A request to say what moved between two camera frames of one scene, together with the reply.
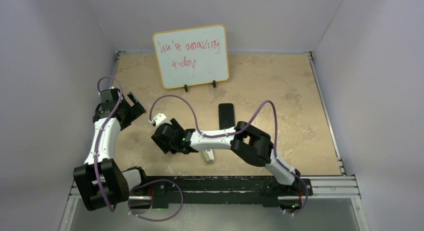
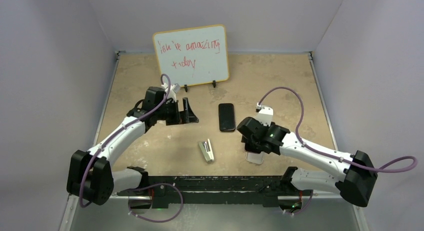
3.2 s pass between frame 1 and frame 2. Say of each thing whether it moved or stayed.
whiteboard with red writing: stayed
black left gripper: moved
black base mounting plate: stayed
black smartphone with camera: stayed
